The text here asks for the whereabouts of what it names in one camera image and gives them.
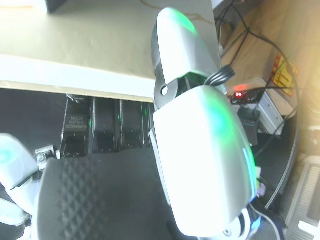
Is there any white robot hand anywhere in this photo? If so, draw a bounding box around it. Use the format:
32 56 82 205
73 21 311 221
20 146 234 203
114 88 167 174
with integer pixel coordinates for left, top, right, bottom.
0 7 258 240

